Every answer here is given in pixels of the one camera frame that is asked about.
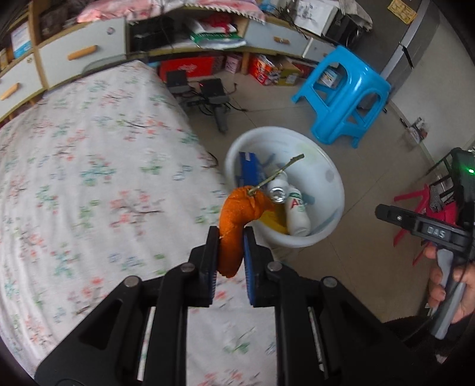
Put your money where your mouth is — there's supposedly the green white bag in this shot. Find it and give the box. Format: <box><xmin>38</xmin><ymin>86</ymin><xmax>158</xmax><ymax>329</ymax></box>
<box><xmin>189</xmin><ymin>30</ymin><xmax>247</xmax><ymax>49</ymax></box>

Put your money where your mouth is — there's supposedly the blue plastic stool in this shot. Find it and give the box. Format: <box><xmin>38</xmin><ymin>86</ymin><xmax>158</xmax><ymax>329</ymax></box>
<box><xmin>291</xmin><ymin>45</ymin><xmax>392</xmax><ymax>149</ymax></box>

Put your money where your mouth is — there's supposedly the person's right hand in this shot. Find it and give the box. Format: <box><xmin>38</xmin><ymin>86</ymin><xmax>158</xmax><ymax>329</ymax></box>
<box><xmin>424</xmin><ymin>243</ymin><xmax>475</xmax><ymax>324</ymax></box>

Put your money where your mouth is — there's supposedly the white bottle green label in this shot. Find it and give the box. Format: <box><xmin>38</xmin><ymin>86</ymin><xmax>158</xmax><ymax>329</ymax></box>
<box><xmin>266</xmin><ymin>176</ymin><xmax>291</xmax><ymax>205</ymax></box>
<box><xmin>286</xmin><ymin>187</ymin><xmax>311</xmax><ymax>237</ymax></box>

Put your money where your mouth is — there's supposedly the black device with grey handle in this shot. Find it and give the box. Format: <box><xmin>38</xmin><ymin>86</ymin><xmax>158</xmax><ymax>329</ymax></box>
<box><xmin>166</xmin><ymin>70</ymin><xmax>194</xmax><ymax>99</ymax></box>
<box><xmin>198</xmin><ymin>79</ymin><xmax>232</xmax><ymax>134</ymax></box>

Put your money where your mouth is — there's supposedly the yellow paper notice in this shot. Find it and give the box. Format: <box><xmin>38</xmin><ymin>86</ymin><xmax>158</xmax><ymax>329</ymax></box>
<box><xmin>388</xmin><ymin>0</ymin><xmax>416</xmax><ymax>25</ymax></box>

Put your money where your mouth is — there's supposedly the cardboard box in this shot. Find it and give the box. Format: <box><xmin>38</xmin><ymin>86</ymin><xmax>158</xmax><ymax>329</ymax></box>
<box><xmin>276</xmin><ymin>59</ymin><xmax>308</xmax><ymax>87</ymax></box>

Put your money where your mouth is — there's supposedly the pink cloth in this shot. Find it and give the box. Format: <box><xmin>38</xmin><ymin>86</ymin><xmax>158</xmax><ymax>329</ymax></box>
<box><xmin>76</xmin><ymin>0</ymin><xmax>266</xmax><ymax>23</ymax></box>

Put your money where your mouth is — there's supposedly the black cable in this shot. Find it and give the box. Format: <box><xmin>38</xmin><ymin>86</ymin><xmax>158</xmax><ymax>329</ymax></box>
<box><xmin>223</xmin><ymin>83</ymin><xmax>249</xmax><ymax>112</ymax></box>

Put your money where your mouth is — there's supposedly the long wooden cabinet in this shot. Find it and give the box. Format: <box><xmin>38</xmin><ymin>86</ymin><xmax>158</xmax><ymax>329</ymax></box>
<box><xmin>0</xmin><ymin>0</ymin><xmax>338</xmax><ymax>123</ymax></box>

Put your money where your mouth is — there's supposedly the red cloth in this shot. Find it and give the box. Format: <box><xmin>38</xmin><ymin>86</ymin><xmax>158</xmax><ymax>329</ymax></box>
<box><xmin>202</xmin><ymin>15</ymin><xmax>238</xmax><ymax>34</ymax></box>

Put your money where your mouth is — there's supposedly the floral tablecloth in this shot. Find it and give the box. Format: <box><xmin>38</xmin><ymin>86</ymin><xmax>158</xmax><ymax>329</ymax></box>
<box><xmin>0</xmin><ymin>59</ymin><xmax>283</xmax><ymax>386</ymax></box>

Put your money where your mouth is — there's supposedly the orange snack carton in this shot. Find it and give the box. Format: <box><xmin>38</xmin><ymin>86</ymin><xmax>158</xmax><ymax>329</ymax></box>
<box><xmin>248</xmin><ymin>55</ymin><xmax>279</xmax><ymax>85</ymax></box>

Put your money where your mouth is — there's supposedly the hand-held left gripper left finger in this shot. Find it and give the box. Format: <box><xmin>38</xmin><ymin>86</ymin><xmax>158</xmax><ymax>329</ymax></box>
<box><xmin>34</xmin><ymin>226</ymin><xmax>220</xmax><ymax>386</ymax></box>

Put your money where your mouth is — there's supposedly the orange chili pepper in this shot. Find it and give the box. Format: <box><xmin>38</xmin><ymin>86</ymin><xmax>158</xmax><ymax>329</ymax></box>
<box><xmin>218</xmin><ymin>153</ymin><xmax>305</xmax><ymax>279</ymax></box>

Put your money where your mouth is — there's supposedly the blue packet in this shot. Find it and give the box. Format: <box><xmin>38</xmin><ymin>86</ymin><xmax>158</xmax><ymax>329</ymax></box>
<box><xmin>237</xmin><ymin>150</ymin><xmax>277</xmax><ymax>186</ymax></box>

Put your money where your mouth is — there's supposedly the yellow packet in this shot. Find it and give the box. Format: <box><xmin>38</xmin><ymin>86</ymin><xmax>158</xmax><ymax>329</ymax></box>
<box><xmin>256</xmin><ymin>208</ymin><xmax>290</xmax><ymax>235</ymax></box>

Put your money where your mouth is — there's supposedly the grey refrigerator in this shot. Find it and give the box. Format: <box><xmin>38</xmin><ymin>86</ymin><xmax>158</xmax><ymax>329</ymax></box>
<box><xmin>379</xmin><ymin>0</ymin><xmax>453</xmax><ymax>97</ymax></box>

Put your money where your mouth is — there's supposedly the red flat box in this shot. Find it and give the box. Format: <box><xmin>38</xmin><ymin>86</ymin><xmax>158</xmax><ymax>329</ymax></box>
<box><xmin>159</xmin><ymin>56</ymin><xmax>223</xmax><ymax>80</ymax></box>

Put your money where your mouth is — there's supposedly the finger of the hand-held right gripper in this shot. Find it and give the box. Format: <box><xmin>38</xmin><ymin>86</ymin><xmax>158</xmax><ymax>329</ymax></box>
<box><xmin>375</xmin><ymin>203</ymin><xmax>424</xmax><ymax>234</ymax></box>

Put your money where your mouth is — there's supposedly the small printed box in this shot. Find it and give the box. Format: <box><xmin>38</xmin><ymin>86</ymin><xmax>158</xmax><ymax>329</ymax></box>
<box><xmin>406</xmin><ymin>117</ymin><xmax>429</xmax><ymax>145</ymax></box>

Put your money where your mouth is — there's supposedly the white drawer wooden handle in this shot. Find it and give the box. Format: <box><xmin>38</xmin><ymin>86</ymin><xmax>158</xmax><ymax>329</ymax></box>
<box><xmin>247</xmin><ymin>20</ymin><xmax>308</xmax><ymax>56</ymax></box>
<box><xmin>0</xmin><ymin>56</ymin><xmax>45</xmax><ymax>119</ymax></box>
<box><xmin>39</xmin><ymin>17</ymin><xmax>127</xmax><ymax>78</ymax></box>

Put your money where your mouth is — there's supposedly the red plastic stool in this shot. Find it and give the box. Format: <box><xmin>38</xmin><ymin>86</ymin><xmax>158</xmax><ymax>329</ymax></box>
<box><xmin>393</xmin><ymin>183</ymin><xmax>461</xmax><ymax>268</ymax></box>

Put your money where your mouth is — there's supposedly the black electronic box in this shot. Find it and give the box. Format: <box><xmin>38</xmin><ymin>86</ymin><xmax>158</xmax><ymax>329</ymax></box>
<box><xmin>130</xmin><ymin>17</ymin><xmax>175</xmax><ymax>50</ymax></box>

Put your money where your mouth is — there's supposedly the pink box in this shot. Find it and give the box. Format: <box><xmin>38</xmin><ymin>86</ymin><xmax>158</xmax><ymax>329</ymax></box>
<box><xmin>224</xmin><ymin>54</ymin><xmax>243</xmax><ymax>75</ymax></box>

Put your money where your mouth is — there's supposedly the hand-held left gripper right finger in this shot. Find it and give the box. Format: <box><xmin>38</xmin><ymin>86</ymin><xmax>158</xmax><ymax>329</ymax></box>
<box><xmin>243</xmin><ymin>226</ymin><xmax>436</xmax><ymax>386</ymax></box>

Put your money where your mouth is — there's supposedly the white plastic bucket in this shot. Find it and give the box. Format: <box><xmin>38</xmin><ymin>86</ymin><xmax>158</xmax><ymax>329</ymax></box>
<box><xmin>224</xmin><ymin>126</ymin><xmax>345</xmax><ymax>250</ymax></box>

